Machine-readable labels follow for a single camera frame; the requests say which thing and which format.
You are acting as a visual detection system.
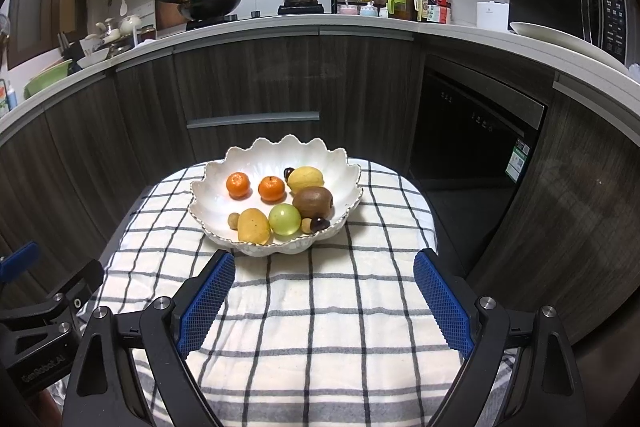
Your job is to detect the tan longan fruit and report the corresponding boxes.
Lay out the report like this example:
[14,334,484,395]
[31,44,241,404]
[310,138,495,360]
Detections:
[228,212,240,231]

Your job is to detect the yellow mango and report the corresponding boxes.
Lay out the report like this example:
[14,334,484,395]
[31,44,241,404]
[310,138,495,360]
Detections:
[236,208,271,245]

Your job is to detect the green apple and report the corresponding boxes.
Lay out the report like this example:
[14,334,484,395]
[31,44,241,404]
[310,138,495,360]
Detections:
[268,204,302,237]

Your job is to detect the dark purple plum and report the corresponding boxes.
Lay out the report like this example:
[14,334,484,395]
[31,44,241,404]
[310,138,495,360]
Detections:
[309,217,331,233]

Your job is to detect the orange mandarin with stem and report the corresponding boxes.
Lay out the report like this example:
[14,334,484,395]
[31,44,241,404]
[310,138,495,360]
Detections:
[258,176,286,204]

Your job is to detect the small tan longan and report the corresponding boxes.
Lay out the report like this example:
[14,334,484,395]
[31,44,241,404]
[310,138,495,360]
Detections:
[300,218,312,234]

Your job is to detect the small dark cherry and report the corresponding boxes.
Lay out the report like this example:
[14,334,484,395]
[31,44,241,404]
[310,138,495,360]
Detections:
[283,167,294,182]

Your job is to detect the dark wood kitchen cabinet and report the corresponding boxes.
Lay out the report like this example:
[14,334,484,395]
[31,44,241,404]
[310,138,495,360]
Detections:
[1,27,639,343]

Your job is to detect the white checked cloth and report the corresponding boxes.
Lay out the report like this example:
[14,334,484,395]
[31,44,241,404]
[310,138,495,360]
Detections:
[79,159,461,426]

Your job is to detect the green bowl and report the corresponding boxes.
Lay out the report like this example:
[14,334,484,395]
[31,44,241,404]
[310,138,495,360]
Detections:
[23,60,72,100]

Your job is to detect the white scalloped bowl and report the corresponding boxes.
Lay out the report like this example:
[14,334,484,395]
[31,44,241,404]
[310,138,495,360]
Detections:
[189,134,363,258]

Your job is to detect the black dishwasher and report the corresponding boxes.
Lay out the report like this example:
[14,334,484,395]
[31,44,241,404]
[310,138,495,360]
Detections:
[410,57,547,275]

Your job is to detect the white teapot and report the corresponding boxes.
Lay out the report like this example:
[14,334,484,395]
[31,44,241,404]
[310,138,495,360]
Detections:
[119,15,142,36]

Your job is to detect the brown kiwi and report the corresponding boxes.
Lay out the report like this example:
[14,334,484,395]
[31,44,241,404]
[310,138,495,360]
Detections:
[292,186,333,219]

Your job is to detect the yellow lemon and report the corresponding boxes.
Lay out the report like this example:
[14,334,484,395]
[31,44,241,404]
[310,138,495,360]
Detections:
[286,166,324,194]

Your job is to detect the black wok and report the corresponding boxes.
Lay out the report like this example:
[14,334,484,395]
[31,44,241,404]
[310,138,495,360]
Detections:
[156,0,241,22]

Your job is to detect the white plate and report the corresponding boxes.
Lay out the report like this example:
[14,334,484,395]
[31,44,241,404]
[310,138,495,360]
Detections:
[510,22,629,75]

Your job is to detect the white box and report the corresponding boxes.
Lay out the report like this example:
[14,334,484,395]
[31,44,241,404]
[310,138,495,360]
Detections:
[476,1,509,32]

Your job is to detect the black microwave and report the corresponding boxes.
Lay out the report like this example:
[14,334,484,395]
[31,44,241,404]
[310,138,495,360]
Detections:
[509,0,639,67]

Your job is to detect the green lid container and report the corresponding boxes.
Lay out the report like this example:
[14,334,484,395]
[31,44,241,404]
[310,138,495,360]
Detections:
[386,0,418,22]

